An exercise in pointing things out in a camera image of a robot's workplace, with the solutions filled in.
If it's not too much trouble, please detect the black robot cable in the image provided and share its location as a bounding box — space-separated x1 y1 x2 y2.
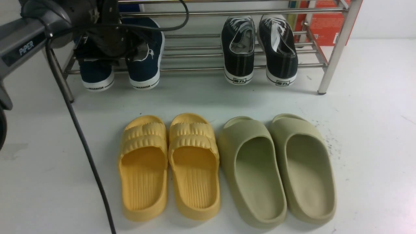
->
45 0 190 234

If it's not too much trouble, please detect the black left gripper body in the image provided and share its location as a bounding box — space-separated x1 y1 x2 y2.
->
74 0 153 65

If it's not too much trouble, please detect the navy slip-on shoe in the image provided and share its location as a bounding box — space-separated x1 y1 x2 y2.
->
78 39 115 91
125 31 165 90

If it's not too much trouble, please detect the red box behind rack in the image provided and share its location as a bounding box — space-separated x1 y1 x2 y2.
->
290 0 344 46

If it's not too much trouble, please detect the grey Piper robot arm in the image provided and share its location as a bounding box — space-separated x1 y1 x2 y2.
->
0 0 151 146

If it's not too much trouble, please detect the right olive slide sandal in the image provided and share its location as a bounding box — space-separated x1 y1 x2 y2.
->
269 113 337 225

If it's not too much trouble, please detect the left olive slide sandal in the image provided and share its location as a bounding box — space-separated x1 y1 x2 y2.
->
217 116 287 229

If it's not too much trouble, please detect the right black canvas sneaker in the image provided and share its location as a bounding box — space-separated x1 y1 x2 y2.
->
257 15 299 86

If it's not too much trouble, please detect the left black canvas sneaker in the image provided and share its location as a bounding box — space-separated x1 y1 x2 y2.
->
220 15 255 85

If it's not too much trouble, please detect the blue box behind rack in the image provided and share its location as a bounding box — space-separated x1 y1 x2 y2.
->
118 3 145 14

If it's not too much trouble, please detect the right yellow slide sandal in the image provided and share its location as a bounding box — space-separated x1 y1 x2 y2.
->
168 113 220 221

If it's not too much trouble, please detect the yellow slide sandal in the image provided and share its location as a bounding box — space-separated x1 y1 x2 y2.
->
168 113 220 221
117 115 168 222

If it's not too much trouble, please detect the olive slide sandal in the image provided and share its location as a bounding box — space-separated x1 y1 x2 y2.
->
269 113 337 225
217 116 287 229

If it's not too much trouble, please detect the stainless steel shoe rack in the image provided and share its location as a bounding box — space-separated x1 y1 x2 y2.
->
19 0 363 104

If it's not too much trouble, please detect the black canvas sneaker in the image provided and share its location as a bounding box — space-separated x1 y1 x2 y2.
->
257 15 299 86
220 15 255 85

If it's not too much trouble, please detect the left yellow slide sandal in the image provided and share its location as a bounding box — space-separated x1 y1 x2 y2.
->
117 115 168 222

